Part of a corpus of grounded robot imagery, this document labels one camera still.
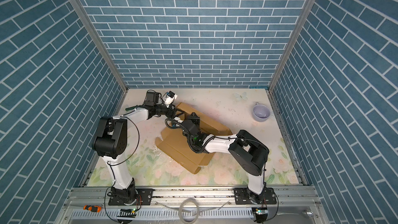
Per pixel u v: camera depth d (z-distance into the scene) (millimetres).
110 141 522
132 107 1088
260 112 1043
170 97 865
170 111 848
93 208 695
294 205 724
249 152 490
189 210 710
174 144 914
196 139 680
